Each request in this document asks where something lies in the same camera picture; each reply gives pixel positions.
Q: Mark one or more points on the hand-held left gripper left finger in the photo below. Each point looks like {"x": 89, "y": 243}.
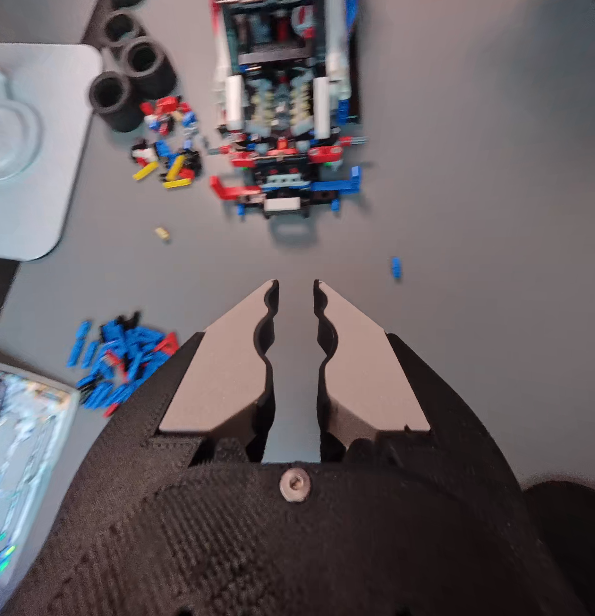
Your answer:
{"x": 220, "y": 375}

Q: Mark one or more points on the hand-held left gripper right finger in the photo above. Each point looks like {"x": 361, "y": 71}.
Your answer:
{"x": 369, "y": 380}

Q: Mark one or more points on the pile of blue brick pins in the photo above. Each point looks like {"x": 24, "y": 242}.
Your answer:
{"x": 124, "y": 361}

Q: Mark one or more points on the blue connector peg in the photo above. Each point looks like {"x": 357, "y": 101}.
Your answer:
{"x": 396, "y": 267}

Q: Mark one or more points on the white book stand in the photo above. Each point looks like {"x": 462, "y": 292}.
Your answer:
{"x": 47, "y": 192}

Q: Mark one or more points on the toy brick race car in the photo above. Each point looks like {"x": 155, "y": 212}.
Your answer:
{"x": 283, "y": 106}

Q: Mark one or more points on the grey desk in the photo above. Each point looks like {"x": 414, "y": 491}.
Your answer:
{"x": 470, "y": 192}

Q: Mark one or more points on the tan brick bush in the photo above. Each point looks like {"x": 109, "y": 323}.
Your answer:
{"x": 162, "y": 234}

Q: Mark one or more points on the holographic sticker sheet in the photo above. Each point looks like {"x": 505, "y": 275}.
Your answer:
{"x": 23, "y": 457}

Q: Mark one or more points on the pile of mixed brick pieces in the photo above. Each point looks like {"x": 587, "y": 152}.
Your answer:
{"x": 170, "y": 144}

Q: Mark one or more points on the black round cushion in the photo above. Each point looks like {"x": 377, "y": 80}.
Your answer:
{"x": 571, "y": 539}

